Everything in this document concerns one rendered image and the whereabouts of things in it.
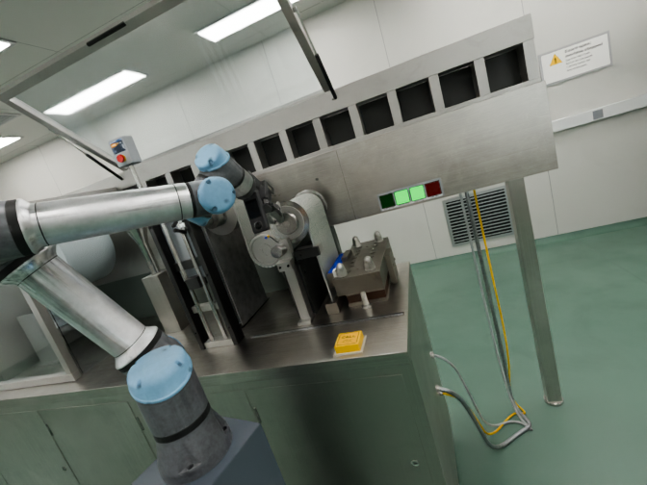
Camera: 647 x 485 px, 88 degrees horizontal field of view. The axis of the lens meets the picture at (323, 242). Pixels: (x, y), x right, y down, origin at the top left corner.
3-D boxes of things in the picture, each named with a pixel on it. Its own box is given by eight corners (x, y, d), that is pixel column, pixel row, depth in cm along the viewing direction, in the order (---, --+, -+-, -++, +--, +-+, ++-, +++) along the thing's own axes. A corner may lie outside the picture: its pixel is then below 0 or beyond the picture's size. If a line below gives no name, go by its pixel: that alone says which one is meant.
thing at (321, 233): (324, 280, 117) (308, 230, 113) (338, 258, 138) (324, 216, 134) (325, 280, 116) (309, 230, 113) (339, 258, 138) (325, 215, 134)
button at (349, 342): (336, 354, 92) (333, 346, 92) (341, 340, 99) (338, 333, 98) (360, 351, 90) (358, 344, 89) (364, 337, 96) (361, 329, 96)
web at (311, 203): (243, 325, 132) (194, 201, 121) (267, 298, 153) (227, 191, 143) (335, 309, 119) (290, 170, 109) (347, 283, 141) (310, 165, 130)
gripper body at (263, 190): (275, 189, 105) (254, 167, 95) (276, 213, 101) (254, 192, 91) (254, 195, 107) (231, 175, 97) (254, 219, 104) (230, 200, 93)
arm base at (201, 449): (193, 494, 62) (171, 451, 60) (146, 476, 70) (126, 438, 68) (245, 429, 74) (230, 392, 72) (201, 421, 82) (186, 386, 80)
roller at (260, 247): (255, 269, 122) (244, 239, 119) (281, 247, 145) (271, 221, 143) (285, 263, 118) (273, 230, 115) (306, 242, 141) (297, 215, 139)
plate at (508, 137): (1, 310, 213) (-24, 267, 207) (44, 292, 239) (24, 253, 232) (560, 168, 116) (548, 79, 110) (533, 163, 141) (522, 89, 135)
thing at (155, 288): (157, 337, 149) (101, 216, 137) (177, 321, 162) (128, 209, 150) (182, 333, 145) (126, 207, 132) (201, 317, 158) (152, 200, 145)
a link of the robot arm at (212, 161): (185, 166, 82) (202, 138, 83) (215, 190, 91) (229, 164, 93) (207, 172, 78) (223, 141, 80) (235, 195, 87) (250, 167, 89)
